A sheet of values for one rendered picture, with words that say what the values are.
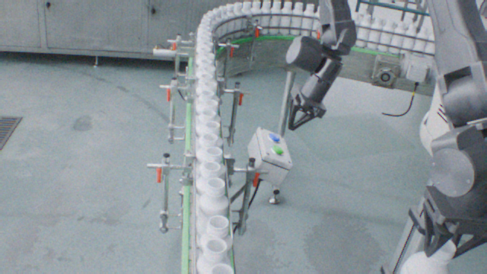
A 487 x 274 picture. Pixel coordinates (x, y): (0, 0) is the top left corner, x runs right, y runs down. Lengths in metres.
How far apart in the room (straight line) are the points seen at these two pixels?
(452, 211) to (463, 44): 0.21
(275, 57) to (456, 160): 1.97
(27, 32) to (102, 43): 0.67
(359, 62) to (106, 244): 1.62
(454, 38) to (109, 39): 3.83
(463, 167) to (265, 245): 2.04
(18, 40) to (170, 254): 2.74
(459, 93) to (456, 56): 0.05
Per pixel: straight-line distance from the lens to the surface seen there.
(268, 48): 2.41
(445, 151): 0.54
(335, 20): 1.06
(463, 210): 0.64
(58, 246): 2.49
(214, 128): 1.11
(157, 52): 1.83
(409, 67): 2.34
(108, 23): 4.22
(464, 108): 0.60
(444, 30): 0.62
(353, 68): 2.50
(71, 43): 4.36
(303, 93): 1.07
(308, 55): 1.02
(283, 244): 2.54
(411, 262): 0.72
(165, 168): 1.10
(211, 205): 0.93
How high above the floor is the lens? 1.71
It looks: 30 degrees down
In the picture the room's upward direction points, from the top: 8 degrees clockwise
